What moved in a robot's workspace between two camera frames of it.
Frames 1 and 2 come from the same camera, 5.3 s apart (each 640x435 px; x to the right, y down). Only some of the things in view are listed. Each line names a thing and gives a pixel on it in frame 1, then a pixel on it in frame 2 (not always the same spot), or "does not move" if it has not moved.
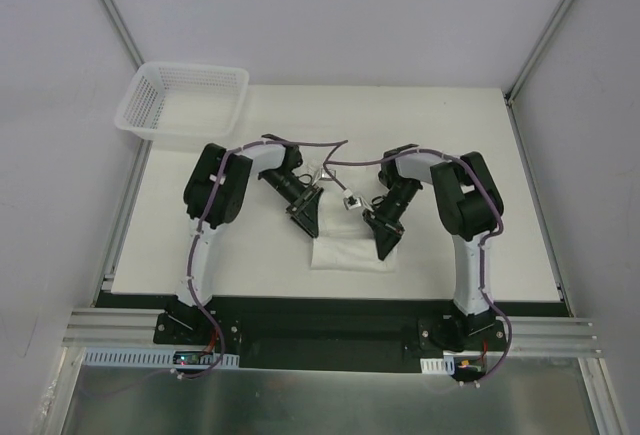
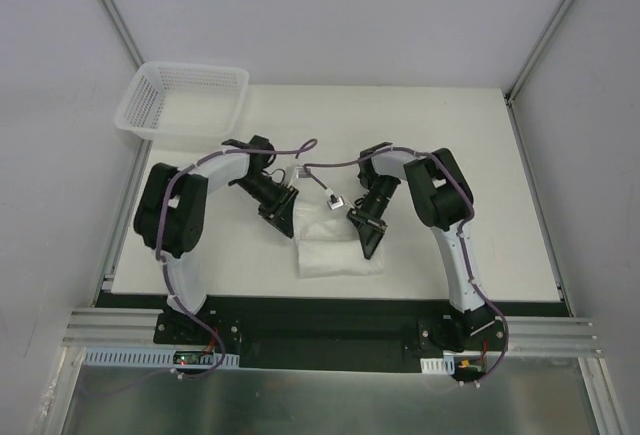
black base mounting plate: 355,330 does not move
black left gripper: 304,200 to 278,203
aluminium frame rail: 529,337 does not move
